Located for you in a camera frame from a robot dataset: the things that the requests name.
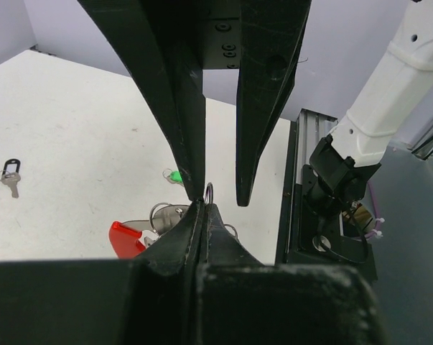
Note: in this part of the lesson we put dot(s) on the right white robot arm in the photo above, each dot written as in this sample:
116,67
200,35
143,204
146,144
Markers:
401,79

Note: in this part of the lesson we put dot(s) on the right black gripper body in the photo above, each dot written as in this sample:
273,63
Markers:
219,40

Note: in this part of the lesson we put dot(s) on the aluminium frame rail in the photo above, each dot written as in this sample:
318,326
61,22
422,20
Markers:
311,127

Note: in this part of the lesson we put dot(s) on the key with green tag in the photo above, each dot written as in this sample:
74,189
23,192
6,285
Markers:
172,176

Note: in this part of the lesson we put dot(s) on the red-handled metal keyring holder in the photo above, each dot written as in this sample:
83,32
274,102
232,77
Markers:
131,238

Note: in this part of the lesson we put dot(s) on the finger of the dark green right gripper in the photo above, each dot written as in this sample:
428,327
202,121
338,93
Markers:
155,40
271,40

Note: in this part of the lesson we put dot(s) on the key with small black tag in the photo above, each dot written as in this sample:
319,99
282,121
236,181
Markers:
10,177

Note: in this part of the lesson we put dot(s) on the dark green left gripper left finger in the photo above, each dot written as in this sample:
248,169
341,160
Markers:
144,300

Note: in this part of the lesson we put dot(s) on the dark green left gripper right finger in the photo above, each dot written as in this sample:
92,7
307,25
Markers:
240,301

